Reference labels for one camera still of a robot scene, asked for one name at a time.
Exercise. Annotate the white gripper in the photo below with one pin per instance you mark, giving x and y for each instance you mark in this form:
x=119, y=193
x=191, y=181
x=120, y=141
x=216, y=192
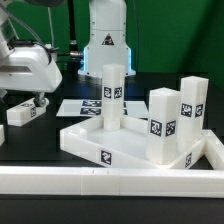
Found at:
x=29, y=69

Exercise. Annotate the white block left edge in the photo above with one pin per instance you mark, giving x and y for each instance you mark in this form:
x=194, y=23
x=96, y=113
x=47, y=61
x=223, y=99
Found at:
x=2, y=136

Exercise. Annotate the white desk top tray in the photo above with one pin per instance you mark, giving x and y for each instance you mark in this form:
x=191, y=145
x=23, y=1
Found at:
x=123, y=148

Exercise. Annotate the white fiducial marker sheet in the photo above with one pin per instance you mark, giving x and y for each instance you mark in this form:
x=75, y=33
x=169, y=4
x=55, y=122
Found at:
x=90, y=108

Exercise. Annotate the white front fence bar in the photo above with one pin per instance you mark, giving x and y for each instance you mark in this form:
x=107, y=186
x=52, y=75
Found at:
x=111, y=182

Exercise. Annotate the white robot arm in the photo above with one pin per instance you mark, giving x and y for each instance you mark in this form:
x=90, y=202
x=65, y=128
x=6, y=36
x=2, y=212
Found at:
x=107, y=34

